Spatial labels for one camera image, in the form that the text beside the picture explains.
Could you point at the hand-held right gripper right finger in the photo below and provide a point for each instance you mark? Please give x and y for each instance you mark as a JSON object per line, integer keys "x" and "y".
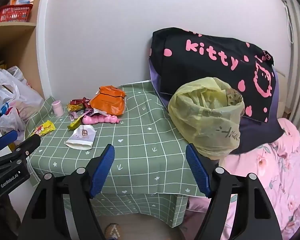
{"x": 197, "y": 170}

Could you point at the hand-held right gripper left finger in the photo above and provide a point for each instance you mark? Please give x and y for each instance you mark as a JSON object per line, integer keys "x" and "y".
{"x": 103, "y": 167}

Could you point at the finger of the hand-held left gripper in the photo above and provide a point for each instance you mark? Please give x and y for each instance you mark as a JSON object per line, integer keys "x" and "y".
{"x": 6, "y": 138}
{"x": 30, "y": 143}

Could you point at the yellow red candy wrapper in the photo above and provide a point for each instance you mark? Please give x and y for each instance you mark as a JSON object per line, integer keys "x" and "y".
{"x": 43, "y": 128}

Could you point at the white pouch with purple print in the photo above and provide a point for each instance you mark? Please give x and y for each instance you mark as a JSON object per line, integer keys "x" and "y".
{"x": 81, "y": 137}

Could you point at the yellow plastic bag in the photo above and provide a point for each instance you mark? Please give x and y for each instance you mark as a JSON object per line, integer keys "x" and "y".
{"x": 205, "y": 127}

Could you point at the olive yellow wrapper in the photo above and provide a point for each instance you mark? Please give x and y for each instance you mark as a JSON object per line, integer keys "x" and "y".
{"x": 74, "y": 123}

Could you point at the pink wrapper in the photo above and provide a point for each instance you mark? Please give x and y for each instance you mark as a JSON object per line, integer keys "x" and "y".
{"x": 75, "y": 115}

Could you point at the yellow wrapper with red label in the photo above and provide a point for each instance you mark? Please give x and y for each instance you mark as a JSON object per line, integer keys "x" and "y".
{"x": 76, "y": 107}

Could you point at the orange snack bag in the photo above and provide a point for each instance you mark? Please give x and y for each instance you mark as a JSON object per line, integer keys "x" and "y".
{"x": 107, "y": 101}

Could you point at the red yellow snack wrapper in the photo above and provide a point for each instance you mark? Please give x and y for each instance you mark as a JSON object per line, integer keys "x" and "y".
{"x": 81, "y": 101}

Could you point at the white printed plastic bag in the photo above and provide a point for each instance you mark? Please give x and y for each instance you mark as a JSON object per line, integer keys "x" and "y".
{"x": 8, "y": 120}

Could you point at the green checked tablecloth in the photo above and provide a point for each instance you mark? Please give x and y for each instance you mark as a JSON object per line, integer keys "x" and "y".
{"x": 140, "y": 142}

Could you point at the pink cup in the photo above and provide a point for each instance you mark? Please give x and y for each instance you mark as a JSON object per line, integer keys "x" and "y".
{"x": 57, "y": 108}

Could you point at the pink caterpillar toy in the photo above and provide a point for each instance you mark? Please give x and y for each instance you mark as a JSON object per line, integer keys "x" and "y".
{"x": 100, "y": 119}

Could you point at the patterned slipper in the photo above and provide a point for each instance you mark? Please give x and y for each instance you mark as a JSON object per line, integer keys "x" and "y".
{"x": 113, "y": 231}

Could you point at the pink floral blanket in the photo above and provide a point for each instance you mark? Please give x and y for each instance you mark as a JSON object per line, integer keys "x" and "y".
{"x": 277, "y": 175}

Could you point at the brown printed carton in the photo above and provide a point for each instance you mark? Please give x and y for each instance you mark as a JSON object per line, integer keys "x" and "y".
{"x": 233, "y": 97}

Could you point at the wooden shelf unit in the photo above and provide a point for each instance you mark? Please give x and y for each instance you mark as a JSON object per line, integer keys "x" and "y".
{"x": 15, "y": 45}

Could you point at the black pillow with pink print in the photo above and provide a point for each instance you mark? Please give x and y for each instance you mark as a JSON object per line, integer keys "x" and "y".
{"x": 205, "y": 62}

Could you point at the red plastic basket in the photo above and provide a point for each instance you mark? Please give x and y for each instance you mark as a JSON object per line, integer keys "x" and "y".
{"x": 13, "y": 13}

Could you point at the white pleated curtain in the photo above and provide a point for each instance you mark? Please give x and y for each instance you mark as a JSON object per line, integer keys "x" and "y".
{"x": 298, "y": 55}

